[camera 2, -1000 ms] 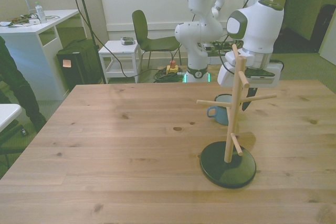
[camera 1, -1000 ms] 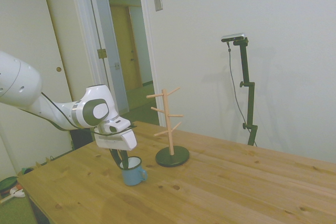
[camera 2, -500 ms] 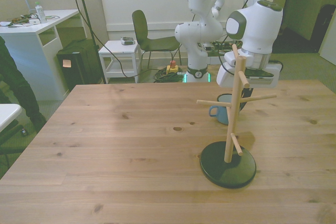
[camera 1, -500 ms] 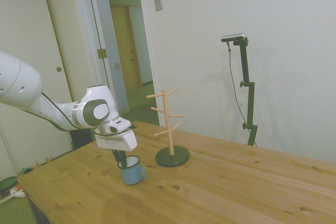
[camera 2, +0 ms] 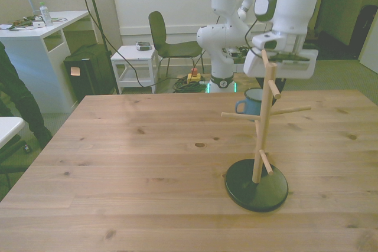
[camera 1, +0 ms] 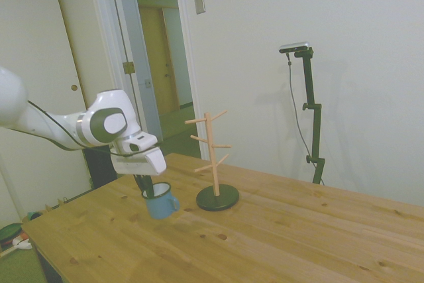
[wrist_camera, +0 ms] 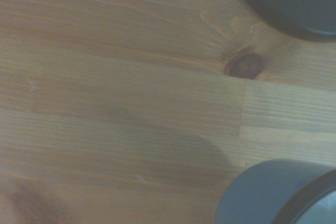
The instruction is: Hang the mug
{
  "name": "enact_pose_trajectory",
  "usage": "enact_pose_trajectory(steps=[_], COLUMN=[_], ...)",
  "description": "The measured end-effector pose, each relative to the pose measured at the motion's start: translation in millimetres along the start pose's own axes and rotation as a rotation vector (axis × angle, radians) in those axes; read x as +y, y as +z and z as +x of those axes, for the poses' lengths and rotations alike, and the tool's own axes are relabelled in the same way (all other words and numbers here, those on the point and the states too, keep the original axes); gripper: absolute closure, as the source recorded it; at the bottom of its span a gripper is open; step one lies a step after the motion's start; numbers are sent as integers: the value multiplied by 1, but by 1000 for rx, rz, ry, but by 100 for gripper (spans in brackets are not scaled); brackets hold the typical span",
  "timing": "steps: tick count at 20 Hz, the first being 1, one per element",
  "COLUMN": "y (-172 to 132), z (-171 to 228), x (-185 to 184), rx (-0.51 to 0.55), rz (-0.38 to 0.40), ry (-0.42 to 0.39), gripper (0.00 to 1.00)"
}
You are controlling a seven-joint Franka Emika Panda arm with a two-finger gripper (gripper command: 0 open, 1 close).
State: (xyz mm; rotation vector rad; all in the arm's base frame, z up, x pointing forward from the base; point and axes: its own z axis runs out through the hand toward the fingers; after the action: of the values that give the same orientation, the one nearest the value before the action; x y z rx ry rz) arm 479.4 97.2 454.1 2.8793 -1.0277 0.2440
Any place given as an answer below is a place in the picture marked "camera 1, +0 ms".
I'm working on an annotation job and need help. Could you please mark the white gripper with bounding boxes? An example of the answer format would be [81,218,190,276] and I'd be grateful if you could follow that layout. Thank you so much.
[111,148,168,198]

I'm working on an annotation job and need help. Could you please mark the blue enamel mug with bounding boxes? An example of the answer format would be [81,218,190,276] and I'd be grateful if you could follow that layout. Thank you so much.
[141,182,181,221]

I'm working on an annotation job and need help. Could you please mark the black box behind arm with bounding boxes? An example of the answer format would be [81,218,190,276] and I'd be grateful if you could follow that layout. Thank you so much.
[82,148,119,192]

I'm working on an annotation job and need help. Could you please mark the wooden mug tree black base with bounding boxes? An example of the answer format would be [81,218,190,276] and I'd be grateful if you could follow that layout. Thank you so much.
[184,109,240,212]

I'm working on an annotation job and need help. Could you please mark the wooden hallway door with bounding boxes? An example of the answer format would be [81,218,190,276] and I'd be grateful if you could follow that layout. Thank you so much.
[138,5,182,115]

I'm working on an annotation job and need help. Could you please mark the white floor item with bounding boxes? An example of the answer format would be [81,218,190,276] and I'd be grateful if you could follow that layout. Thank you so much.
[12,237,33,251]

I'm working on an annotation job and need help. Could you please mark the green and red floor item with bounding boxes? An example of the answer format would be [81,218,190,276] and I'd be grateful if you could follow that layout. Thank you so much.
[0,222,25,247]

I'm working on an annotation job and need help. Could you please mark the white open door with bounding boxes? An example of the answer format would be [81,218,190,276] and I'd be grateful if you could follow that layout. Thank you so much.
[0,0,146,227]

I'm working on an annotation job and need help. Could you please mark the black cable on robot arm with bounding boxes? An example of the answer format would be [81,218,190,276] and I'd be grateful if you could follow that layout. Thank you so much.
[27,99,160,158]

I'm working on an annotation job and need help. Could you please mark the grey camera cable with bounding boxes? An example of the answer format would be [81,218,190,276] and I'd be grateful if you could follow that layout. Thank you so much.
[286,52,316,165]

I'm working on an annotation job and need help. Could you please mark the black articulated camera stand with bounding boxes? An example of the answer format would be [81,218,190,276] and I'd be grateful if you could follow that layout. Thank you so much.
[293,47,327,186]

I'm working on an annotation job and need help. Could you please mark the grey camera on stand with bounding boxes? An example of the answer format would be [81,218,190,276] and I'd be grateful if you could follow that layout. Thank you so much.
[278,41,313,54]

